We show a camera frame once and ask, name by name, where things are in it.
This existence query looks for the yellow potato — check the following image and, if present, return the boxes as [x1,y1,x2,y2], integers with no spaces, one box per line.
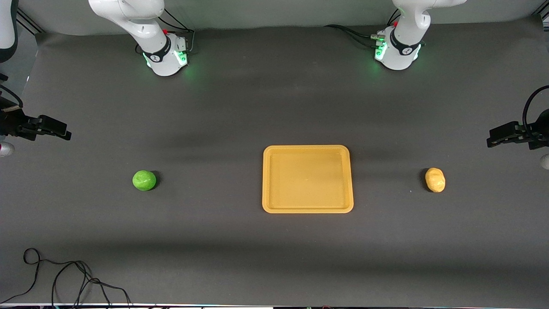
[425,167,446,193]

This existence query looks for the green apple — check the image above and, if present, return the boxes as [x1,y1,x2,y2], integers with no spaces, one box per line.
[132,170,157,191]

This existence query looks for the yellow plastic tray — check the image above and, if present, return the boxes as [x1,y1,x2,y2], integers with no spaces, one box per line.
[262,145,354,214]

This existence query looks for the dark grey table mat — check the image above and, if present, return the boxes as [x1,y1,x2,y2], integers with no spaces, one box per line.
[0,16,549,307]

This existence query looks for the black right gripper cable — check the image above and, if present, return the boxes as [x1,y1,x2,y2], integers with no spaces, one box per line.
[0,84,23,108]

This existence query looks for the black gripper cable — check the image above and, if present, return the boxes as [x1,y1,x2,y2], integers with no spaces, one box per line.
[0,84,23,108]
[522,85,549,126]

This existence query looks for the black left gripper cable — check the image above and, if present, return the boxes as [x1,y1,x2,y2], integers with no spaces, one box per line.
[522,85,549,126]

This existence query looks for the thin black loose cable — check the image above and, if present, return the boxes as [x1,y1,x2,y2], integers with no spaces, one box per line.
[0,248,132,306]

